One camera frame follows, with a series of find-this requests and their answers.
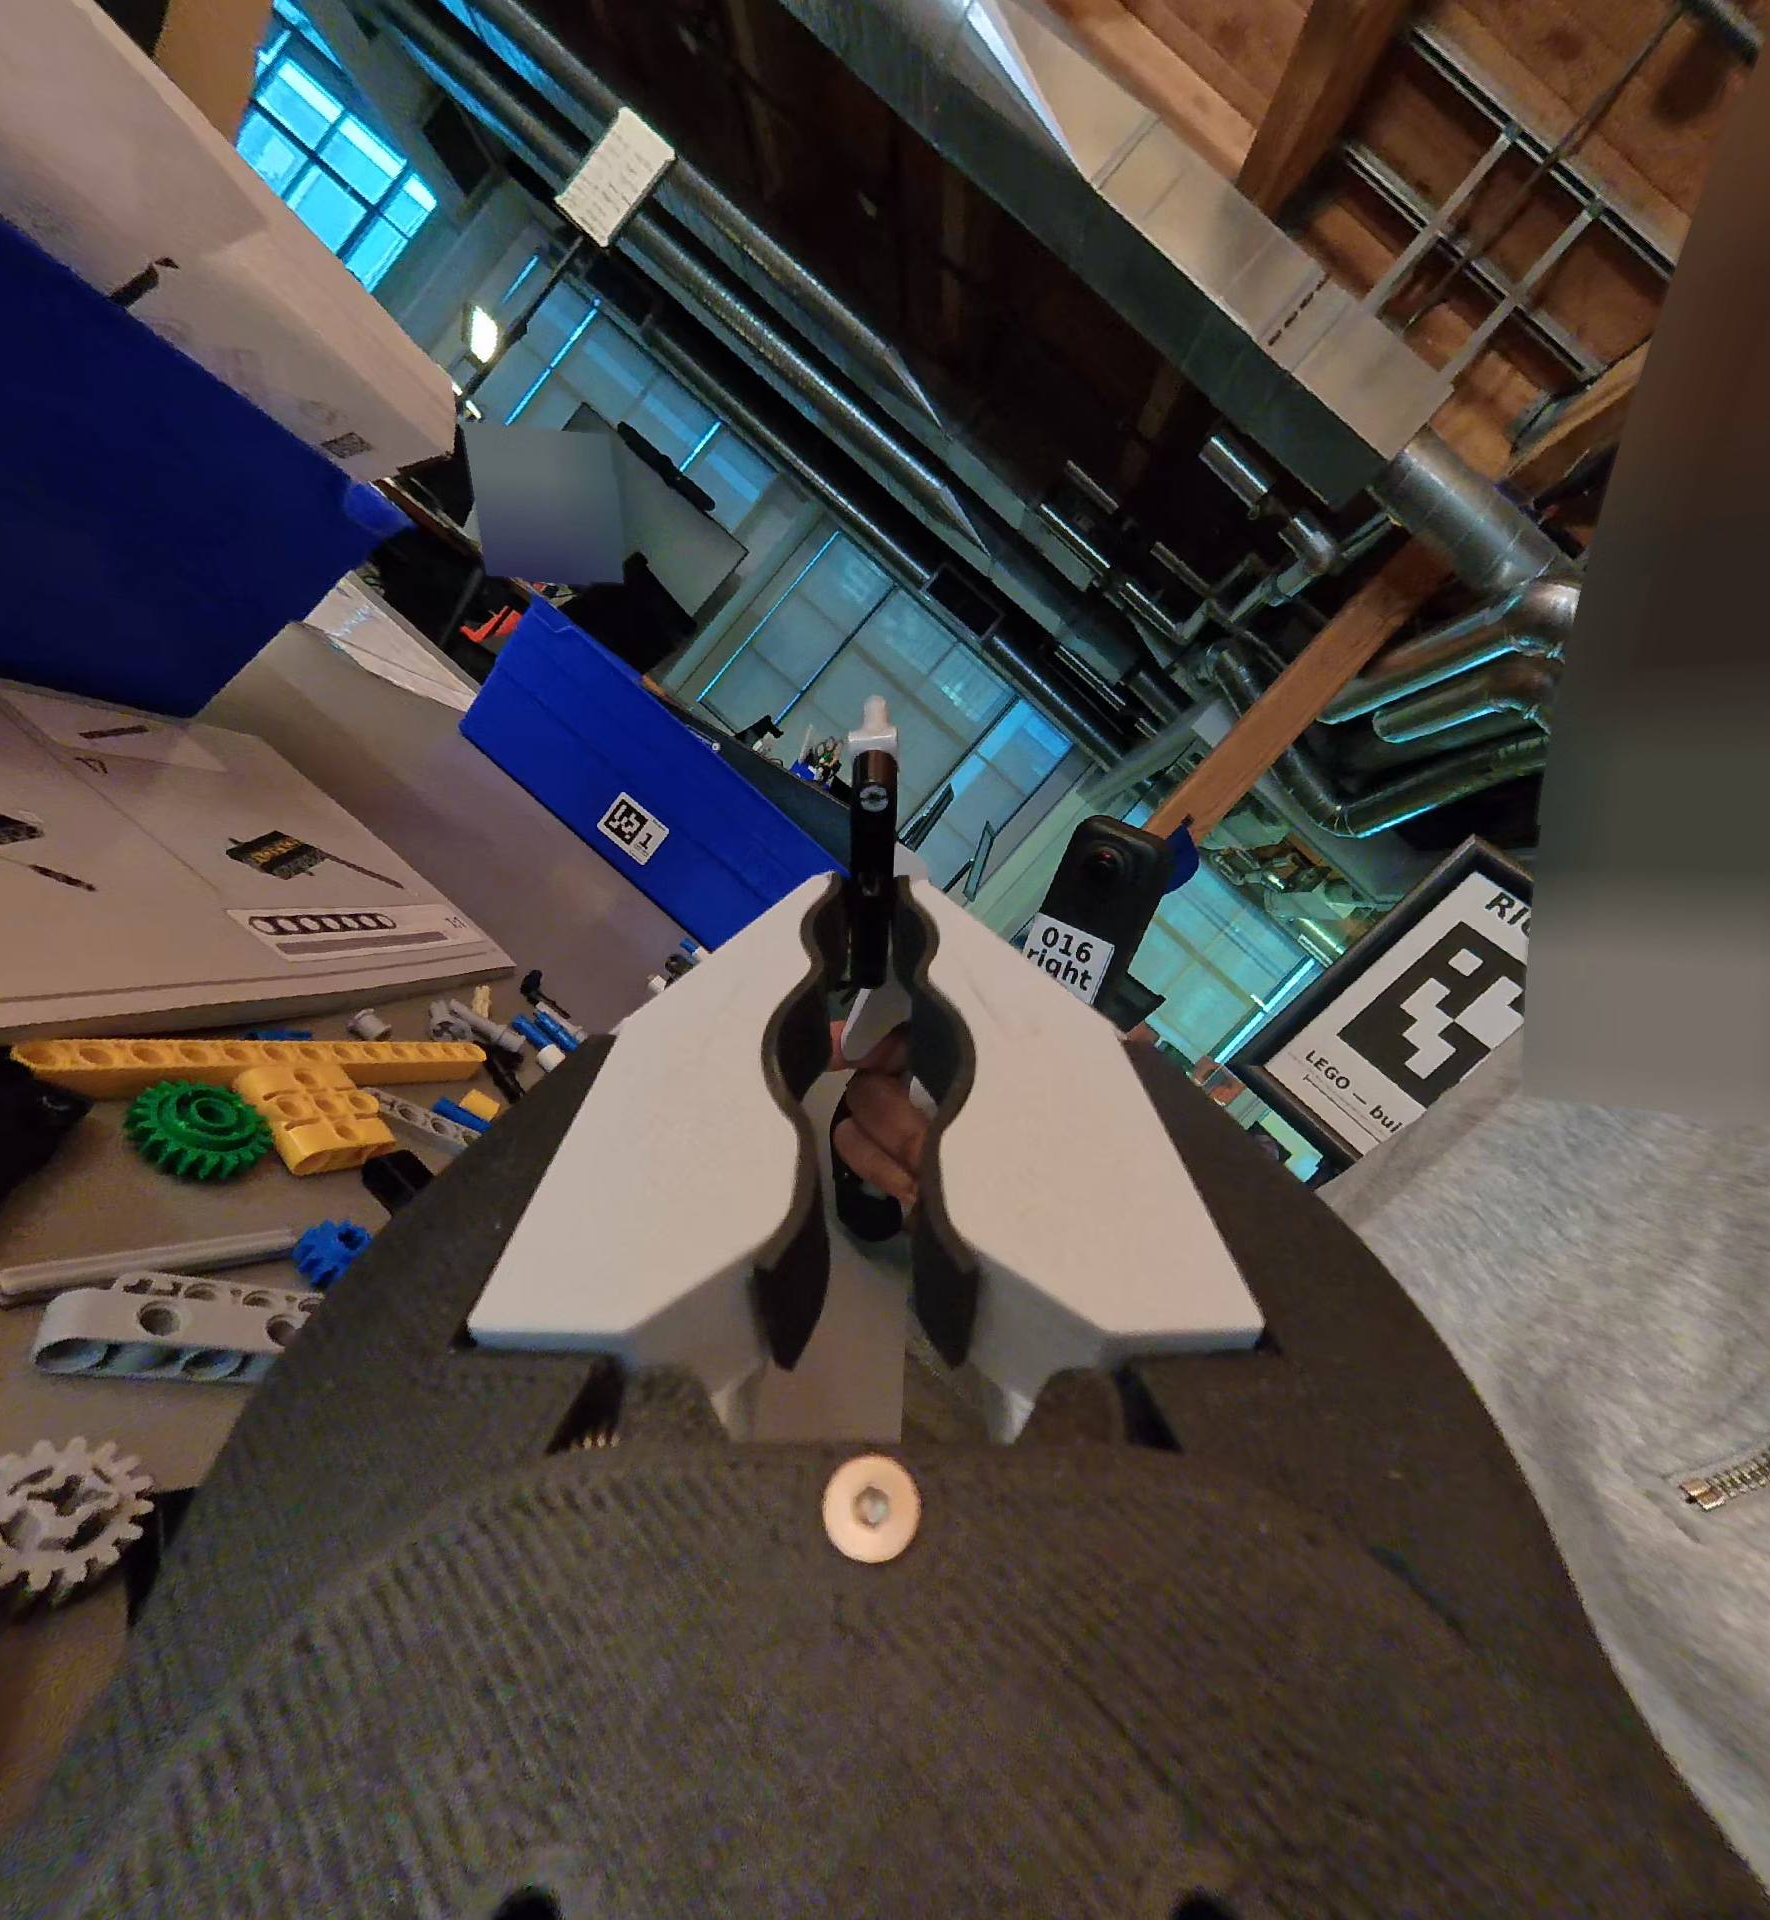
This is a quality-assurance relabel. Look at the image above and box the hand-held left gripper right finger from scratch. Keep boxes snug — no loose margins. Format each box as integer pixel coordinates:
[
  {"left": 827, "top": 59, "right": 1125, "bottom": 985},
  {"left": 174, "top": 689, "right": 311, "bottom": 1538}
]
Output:
[{"left": 896, "top": 873, "right": 1265, "bottom": 1445}]

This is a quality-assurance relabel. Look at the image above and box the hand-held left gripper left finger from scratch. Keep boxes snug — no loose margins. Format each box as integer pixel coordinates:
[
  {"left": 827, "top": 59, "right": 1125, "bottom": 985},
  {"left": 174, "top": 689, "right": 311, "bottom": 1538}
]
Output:
[{"left": 469, "top": 873, "right": 905, "bottom": 1445}]

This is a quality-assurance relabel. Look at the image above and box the black lego axle white tip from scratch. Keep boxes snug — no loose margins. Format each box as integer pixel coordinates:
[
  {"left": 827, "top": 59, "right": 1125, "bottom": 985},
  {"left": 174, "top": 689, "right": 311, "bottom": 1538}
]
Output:
[{"left": 842, "top": 692, "right": 901, "bottom": 1059}]

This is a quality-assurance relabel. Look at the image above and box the pile of small lego pins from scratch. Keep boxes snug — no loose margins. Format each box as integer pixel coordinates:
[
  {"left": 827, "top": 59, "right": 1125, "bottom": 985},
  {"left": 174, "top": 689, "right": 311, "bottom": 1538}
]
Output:
[{"left": 345, "top": 937, "right": 707, "bottom": 1158}]

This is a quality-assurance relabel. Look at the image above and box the yellow lego angle beam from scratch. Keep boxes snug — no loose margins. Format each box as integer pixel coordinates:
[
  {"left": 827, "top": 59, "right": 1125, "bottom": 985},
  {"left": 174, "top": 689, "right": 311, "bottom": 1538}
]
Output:
[{"left": 231, "top": 1071, "right": 402, "bottom": 1175}]

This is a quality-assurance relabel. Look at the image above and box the green lego gear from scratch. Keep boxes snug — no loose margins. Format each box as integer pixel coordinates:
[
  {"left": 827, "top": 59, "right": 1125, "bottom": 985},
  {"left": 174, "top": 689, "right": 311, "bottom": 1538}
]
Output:
[{"left": 122, "top": 1079, "right": 276, "bottom": 1187}]

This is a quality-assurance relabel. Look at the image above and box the light grey lego beam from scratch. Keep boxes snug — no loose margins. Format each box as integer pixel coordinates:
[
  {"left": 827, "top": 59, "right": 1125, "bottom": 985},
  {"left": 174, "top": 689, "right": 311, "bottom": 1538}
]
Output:
[{"left": 31, "top": 1272, "right": 325, "bottom": 1384}]

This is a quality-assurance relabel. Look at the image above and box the long yellow lego beam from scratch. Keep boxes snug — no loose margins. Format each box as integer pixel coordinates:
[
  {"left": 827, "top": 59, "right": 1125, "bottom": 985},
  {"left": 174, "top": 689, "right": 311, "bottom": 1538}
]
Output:
[{"left": 10, "top": 1036, "right": 490, "bottom": 1106}]

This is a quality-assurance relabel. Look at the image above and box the long grey lego axle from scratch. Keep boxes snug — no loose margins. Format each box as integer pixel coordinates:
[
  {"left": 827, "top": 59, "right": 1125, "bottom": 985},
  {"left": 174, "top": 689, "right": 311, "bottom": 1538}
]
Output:
[{"left": 0, "top": 1226, "right": 300, "bottom": 1305}]

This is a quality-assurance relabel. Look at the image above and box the open lego instruction booklet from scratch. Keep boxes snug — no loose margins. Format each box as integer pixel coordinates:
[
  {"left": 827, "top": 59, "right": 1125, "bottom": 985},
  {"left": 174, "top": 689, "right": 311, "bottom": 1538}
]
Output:
[{"left": 0, "top": 660, "right": 518, "bottom": 1055}]

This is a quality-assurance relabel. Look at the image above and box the light grey lego gear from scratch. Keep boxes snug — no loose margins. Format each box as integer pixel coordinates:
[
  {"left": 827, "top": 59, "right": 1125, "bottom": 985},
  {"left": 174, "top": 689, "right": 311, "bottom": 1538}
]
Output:
[{"left": 0, "top": 1436, "right": 156, "bottom": 1609}]

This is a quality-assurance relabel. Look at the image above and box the person's right hand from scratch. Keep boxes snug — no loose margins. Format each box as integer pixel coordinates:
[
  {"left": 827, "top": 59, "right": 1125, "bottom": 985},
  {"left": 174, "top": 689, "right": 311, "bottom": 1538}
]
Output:
[{"left": 834, "top": 1065, "right": 935, "bottom": 1204}]

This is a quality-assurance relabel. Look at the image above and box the framed black white tag sign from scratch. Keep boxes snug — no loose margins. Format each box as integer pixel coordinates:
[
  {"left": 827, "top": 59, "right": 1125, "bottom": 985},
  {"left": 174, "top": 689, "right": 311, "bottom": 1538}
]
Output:
[{"left": 1227, "top": 838, "right": 1535, "bottom": 1191}]

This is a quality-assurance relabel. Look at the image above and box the small blue plastic bin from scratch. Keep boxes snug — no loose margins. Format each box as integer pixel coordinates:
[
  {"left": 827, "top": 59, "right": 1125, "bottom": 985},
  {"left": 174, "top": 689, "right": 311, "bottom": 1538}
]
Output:
[{"left": 460, "top": 596, "right": 843, "bottom": 953}]

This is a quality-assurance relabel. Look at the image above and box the grey zip hoodie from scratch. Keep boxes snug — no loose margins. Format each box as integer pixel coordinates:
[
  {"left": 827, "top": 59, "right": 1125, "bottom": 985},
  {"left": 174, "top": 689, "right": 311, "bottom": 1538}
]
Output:
[{"left": 1316, "top": 1036, "right": 1770, "bottom": 1920}]

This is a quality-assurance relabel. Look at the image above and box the hanging white paper sign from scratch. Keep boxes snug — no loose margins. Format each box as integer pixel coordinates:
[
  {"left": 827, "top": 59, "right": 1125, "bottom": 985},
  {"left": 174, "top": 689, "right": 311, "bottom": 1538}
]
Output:
[{"left": 552, "top": 106, "right": 677, "bottom": 249}]

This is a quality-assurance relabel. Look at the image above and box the large blue plastic bin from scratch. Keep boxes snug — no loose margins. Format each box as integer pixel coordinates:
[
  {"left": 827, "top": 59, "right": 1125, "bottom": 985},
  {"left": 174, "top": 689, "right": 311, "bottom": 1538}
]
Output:
[{"left": 0, "top": 165, "right": 415, "bottom": 719}]

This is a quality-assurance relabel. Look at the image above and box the white instruction sheet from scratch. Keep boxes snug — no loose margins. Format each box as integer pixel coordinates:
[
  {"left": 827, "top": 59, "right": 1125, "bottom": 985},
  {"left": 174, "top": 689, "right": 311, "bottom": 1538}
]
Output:
[{"left": 0, "top": 0, "right": 460, "bottom": 485}]

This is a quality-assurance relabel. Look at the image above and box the slanted wooden post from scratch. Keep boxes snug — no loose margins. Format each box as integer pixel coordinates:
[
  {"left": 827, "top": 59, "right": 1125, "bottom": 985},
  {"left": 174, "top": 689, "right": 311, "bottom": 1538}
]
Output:
[{"left": 1143, "top": 539, "right": 1453, "bottom": 845}]

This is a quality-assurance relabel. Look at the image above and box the metal ventilation duct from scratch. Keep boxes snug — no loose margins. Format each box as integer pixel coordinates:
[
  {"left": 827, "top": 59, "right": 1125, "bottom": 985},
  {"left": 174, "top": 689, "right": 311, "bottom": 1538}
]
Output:
[{"left": 810, "top": 0, "right": 1584, "bottom": 632}]

